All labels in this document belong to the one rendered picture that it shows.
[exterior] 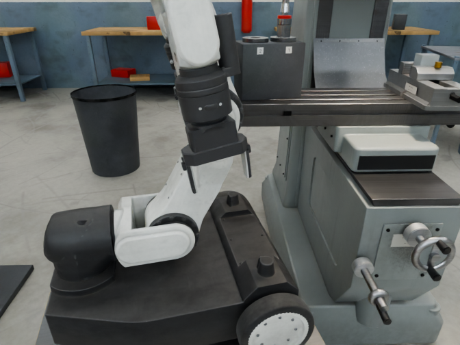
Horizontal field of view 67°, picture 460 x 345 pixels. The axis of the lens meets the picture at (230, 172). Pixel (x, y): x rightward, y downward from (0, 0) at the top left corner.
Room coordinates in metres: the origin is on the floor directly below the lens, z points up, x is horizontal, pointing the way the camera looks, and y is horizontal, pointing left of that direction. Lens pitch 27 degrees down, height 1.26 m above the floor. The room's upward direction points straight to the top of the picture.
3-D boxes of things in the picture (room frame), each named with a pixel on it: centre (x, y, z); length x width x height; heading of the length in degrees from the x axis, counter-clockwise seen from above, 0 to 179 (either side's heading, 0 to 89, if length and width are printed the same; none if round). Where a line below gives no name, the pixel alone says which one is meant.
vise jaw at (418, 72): (1.22, -0.70, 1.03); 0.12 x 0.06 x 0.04; 89
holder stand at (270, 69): (1.26, -0.14, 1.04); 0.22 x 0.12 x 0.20; 103
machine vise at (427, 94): (1.24, -0.70, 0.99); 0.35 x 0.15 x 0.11; 179
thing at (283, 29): (1.28, -0.18, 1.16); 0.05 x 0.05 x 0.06
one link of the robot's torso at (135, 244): (0.80, 0.21, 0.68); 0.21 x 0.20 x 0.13; 104
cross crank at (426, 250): (0.77, -0.55, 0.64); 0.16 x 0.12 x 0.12; 1
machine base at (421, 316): (1.52, -0.53, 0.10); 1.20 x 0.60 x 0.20; 1
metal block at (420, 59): (1.27, -0.70, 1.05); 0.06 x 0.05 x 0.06; 89
